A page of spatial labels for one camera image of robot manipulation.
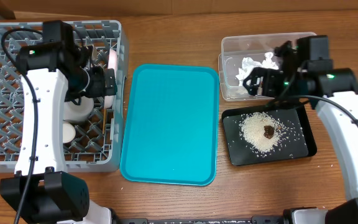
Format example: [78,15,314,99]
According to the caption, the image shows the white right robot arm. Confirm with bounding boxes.
[243,35,358,224]

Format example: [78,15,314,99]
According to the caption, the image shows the clear plastic bin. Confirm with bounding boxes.
[218,32,315,101]

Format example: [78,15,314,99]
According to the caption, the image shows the teal plastic tray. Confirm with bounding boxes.
[120,64,219,186]

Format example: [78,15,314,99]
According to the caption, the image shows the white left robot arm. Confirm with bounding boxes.
[0,41,119,223]

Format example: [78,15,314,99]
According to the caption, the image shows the white napkin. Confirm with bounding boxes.
[236,52,279,95]

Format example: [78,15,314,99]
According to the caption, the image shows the pile of rice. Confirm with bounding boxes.
[239,112,288,153]

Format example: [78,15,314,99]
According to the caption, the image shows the wooden chopstick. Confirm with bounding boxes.
[102,108,107,135]

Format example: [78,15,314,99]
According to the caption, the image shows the brown food scrap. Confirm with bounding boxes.
[264,125,275,139]

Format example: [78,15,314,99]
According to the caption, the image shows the large white round plate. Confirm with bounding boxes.
[104,49,118,109]

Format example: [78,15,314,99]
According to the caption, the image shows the grey plastic dish rack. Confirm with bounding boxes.
[0,20,129,172]

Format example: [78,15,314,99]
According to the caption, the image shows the black plastic tray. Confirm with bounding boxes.
[222,105,317,166]

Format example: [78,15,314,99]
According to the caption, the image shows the white paper cup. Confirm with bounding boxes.
[62,121,76,144]

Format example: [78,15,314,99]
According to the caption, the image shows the grey shallow bowl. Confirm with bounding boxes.
[63,96,94,123]

